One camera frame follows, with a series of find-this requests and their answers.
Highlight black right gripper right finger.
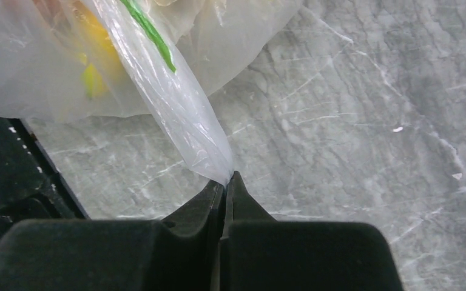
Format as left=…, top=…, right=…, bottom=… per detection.
left=218, top=172, right=403, bottom=290

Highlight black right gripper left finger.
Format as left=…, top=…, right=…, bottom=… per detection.
left=0, top=181, right=224, bottom=290

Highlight clear printed plastic bag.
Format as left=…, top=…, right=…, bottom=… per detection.
left=0, top=1, right=302, bottom=185

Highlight yellow fake banana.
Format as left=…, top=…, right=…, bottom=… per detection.
left=73, top=1, right=125, bottom=99

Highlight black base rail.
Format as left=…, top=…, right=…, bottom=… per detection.
left=0, top=118, right=89, bottom=239

